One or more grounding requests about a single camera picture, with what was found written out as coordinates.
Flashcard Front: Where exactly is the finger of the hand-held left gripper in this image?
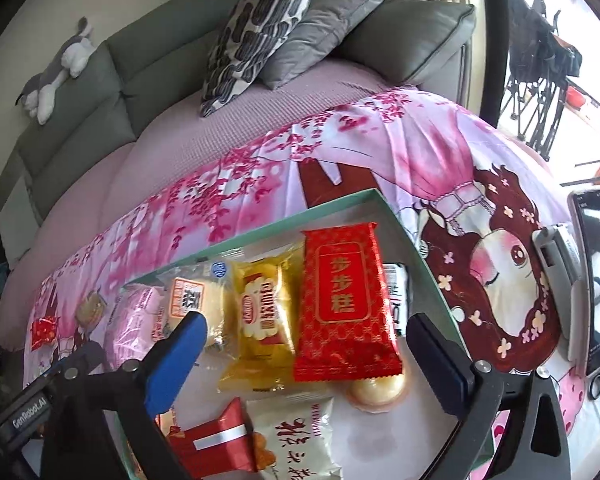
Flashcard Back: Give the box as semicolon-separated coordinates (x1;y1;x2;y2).
42;357;73;382
62;342;108;381

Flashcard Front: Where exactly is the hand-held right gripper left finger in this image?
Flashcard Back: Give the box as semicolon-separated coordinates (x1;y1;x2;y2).
40;310;210;480

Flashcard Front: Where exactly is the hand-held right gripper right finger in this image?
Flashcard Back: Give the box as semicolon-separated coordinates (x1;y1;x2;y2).
407;312;573;480

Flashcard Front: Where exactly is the pink snack packet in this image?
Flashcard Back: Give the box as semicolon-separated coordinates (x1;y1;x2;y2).
105;284;173;366

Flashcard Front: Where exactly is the cream pudding cup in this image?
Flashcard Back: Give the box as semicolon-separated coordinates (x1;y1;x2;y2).
347;370;411;411

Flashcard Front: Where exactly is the clear steamed cake packet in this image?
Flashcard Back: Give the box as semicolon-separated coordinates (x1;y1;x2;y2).
162;260;236;351

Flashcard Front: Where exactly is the green white biscuit packet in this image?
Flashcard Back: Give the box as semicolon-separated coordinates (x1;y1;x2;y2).
382;262;412;338

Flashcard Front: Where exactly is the red packet white stripe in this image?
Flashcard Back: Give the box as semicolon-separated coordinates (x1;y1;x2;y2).
167;397;258;480

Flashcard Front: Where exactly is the yellow bread packet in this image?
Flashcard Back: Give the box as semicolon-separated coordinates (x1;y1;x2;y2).
217;255;306;396

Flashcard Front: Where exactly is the teal cardboard box tray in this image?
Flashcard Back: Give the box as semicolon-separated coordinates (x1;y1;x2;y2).
120;187;496;480

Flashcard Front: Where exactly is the red patterned snack packet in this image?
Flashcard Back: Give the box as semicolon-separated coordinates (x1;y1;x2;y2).
292;222;403;383

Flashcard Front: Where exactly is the red shiny candy packet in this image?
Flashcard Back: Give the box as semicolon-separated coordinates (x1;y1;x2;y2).
30;316;61;351

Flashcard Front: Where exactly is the small green pastry packet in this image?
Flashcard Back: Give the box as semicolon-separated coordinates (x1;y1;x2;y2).
75;297;106;328

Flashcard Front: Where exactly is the pale grey cushion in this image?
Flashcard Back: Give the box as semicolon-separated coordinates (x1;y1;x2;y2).
0;185;41;256

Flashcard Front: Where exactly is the smartphone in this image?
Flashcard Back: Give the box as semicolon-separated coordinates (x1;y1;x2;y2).
567;185;600;378

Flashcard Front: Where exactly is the printed cartoon blanket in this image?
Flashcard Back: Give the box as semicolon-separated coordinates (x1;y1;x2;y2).
22;87;588;480

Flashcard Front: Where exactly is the grey white plush toy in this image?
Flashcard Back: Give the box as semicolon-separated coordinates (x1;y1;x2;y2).
15;16;98;126

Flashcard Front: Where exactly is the grey green sofa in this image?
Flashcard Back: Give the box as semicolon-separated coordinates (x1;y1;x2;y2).
0;0;476;261

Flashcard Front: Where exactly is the black folding chair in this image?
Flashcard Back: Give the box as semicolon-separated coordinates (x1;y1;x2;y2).
500;0;583;161

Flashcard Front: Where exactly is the black white patterned pillow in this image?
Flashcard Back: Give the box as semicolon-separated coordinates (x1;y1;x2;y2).
199;0;313;118

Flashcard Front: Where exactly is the plain grey pillow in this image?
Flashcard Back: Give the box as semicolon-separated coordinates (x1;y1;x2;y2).
257;0;398;91

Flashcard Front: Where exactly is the dark window frame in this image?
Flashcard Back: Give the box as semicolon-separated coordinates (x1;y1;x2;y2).
475;0;518;128

